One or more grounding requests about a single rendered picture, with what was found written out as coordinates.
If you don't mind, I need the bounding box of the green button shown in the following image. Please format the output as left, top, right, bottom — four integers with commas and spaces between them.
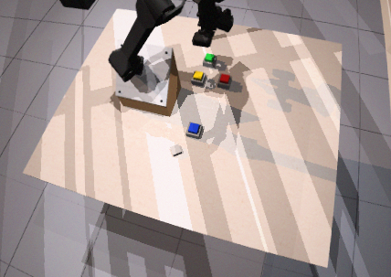
203, 53, 217, 69

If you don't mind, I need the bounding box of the yellow button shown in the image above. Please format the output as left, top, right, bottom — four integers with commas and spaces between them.
191, 70, 206, 86

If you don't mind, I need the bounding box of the blue button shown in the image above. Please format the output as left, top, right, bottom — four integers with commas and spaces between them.
185, 122, 203, 139

